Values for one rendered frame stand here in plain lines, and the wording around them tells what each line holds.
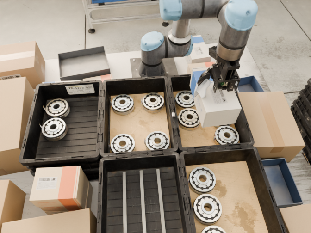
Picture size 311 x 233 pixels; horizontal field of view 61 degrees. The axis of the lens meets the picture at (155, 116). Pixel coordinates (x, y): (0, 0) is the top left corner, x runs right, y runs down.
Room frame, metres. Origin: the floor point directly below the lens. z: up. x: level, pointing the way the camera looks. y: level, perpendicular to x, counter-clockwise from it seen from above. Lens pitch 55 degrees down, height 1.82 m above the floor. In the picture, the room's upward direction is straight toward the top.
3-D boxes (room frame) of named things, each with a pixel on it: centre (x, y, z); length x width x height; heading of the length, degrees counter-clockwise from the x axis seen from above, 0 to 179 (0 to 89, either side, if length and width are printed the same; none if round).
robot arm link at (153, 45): (1.09, 0.01, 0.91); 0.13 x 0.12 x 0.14; 99
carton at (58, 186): (0.35, 0.35, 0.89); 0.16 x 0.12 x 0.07; 93
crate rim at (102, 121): (0.65, 0.08, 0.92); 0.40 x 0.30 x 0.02; 5
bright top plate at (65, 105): (0.73, 0.45, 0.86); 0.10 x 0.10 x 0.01
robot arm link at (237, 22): (0.59, -0.21, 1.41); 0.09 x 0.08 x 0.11; 9
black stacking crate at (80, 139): (0.63, 0.38, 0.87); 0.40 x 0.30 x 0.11; 5
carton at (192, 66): (1.06, -0.27, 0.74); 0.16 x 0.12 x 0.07; 97
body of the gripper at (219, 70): (0.58, -0.21, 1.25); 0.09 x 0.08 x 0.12; 8
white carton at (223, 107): (0.61, -0.21, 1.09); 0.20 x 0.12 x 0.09; 8
